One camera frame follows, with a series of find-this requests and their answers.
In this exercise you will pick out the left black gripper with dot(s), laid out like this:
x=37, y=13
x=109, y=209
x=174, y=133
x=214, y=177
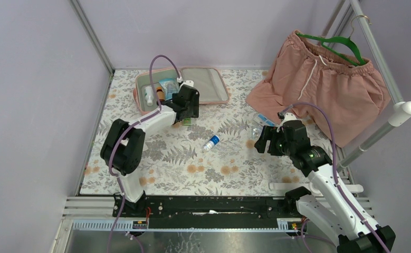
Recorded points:
x=190, y=107

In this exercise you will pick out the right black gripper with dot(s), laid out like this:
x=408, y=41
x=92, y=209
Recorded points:
x=269, y=133

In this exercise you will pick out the small green box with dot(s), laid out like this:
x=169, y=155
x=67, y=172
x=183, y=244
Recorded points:
x=187, y=121

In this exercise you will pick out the blue white pouch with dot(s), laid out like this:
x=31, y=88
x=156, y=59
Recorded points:
x=170, y=87

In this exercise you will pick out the brown bottle orange cap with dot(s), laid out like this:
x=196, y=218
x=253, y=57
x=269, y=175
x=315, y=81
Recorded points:
x=160, y=94

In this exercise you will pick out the clear bag teal strip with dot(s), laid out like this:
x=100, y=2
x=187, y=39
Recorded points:
x=256, y=132

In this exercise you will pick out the white bottle green label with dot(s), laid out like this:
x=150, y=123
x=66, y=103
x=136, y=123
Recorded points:
x=149, y=96

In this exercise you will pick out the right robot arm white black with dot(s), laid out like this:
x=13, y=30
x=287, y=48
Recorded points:
x=345, y=222

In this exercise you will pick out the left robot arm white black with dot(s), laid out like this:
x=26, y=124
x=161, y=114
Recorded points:
x=123, y=146

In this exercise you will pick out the blue white sachet pack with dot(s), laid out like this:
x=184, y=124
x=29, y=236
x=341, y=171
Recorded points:
x=262, y=120

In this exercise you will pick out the white bottle blue label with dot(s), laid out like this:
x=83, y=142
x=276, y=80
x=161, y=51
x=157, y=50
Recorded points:
x=213, y=141

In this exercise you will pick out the pink shorts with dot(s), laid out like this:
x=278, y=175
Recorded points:
x=342, y=99

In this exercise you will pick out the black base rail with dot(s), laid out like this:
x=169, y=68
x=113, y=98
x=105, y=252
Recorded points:
x=208, y=212

